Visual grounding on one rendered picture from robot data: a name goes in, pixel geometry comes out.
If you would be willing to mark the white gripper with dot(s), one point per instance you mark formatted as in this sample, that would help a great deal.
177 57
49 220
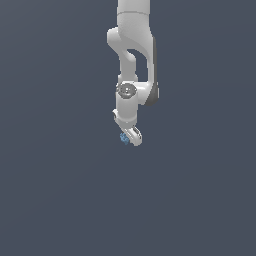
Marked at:
130 132

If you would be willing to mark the small blue object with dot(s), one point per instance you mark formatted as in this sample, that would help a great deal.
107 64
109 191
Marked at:
124 138

